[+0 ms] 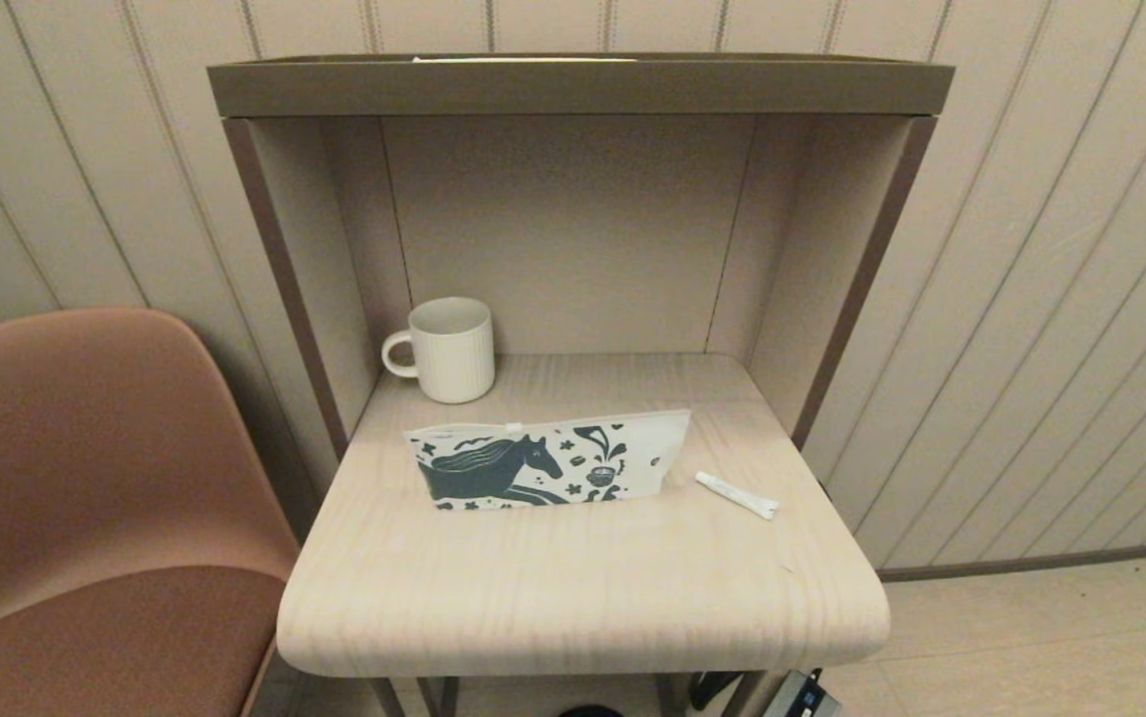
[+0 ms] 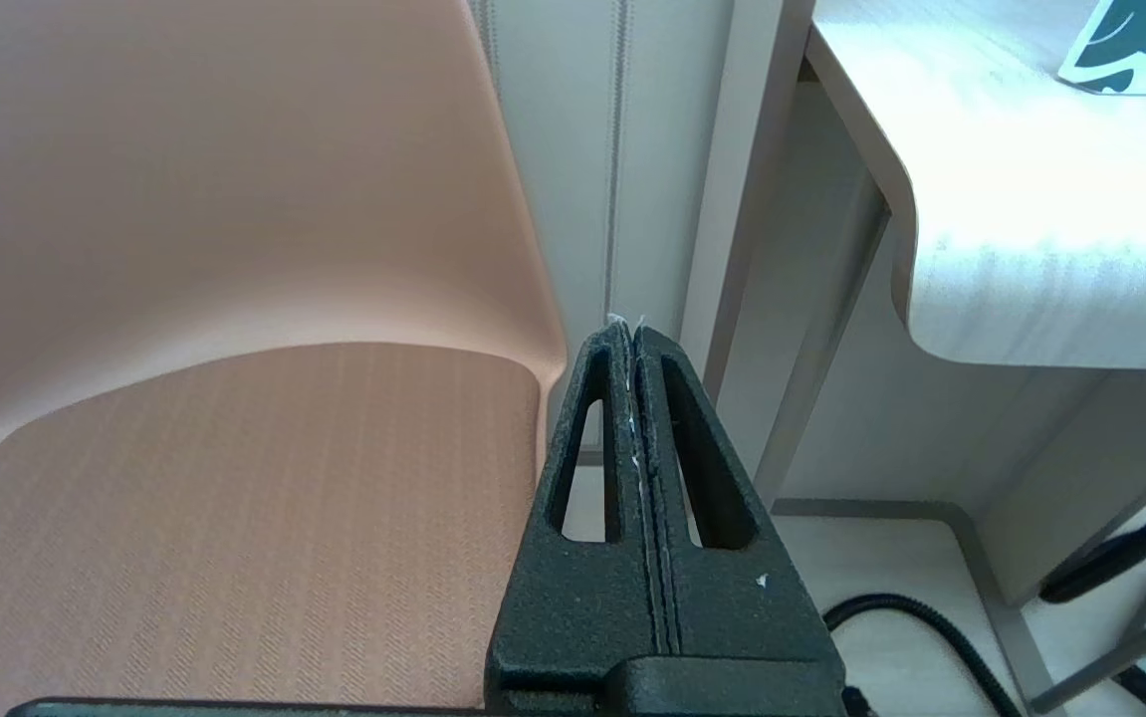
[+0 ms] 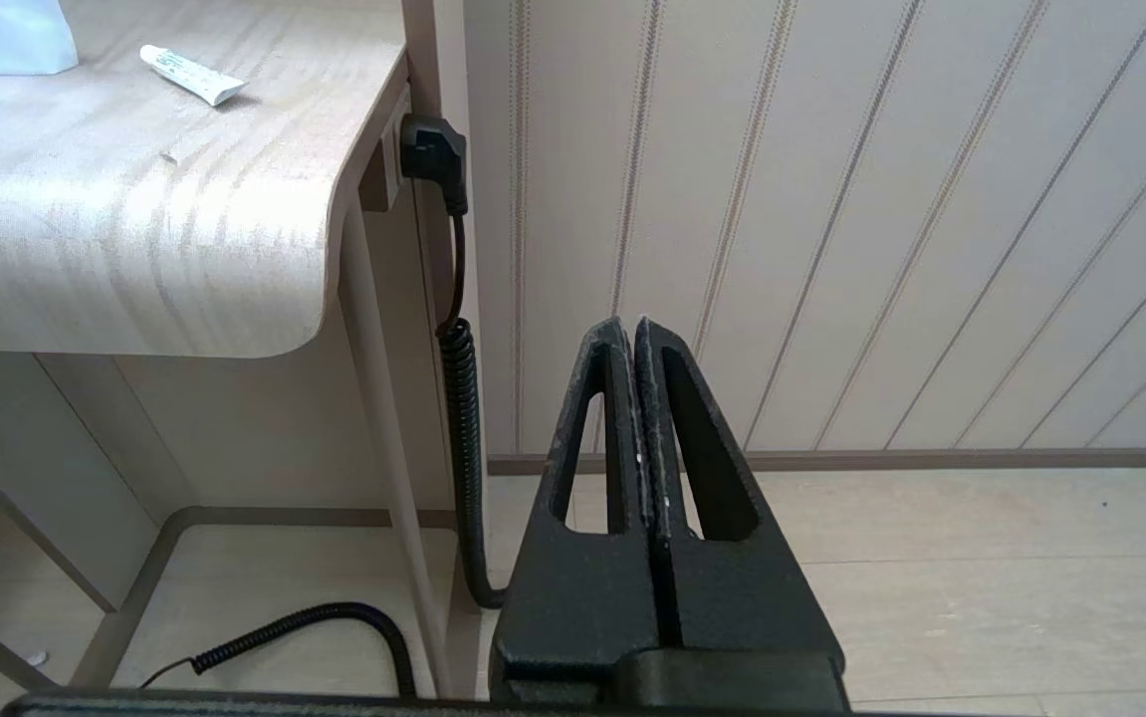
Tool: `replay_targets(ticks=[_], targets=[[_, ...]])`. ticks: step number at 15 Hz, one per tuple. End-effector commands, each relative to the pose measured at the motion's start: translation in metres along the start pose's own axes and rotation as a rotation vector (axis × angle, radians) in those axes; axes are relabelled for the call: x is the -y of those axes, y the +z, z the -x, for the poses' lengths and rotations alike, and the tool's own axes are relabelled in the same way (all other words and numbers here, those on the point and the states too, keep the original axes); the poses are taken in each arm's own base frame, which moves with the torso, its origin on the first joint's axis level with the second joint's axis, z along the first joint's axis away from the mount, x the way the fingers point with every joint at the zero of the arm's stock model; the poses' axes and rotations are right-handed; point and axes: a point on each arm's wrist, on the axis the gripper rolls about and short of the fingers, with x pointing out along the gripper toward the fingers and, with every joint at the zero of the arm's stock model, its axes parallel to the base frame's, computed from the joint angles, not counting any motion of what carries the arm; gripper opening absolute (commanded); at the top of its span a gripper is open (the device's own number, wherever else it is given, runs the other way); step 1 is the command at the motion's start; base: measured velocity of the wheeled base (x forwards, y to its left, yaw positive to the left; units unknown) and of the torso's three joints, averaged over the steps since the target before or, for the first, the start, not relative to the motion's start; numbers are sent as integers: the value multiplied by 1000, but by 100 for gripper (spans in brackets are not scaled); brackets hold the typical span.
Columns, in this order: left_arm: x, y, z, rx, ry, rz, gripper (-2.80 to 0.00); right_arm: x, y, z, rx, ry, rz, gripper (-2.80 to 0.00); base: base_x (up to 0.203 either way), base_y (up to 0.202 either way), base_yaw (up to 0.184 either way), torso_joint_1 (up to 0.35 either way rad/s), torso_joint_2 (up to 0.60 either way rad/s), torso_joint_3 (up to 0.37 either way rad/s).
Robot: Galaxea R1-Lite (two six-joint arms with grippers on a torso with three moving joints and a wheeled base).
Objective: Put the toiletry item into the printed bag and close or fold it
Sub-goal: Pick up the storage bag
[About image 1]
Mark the white horse print pouch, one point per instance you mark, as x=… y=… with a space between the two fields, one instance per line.
x=493 y=473

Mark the small white toothpaste tube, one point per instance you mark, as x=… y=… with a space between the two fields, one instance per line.
x=737 y=495

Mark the white ribbed ceramic mug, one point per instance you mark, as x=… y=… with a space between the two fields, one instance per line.
x=453 y=358

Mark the beige wooden hutch desk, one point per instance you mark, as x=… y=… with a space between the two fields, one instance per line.
x=572 y=229

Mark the black round floor object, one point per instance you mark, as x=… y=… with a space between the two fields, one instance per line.
x=589 y=711

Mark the grey box with blue label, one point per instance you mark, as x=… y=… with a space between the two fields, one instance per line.
x=800 y=699

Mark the brown upholstered chair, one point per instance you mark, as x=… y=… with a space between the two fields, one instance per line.
x=85 y=478

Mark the brown wall baseboard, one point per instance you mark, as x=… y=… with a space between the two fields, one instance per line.
x=1040 y=561

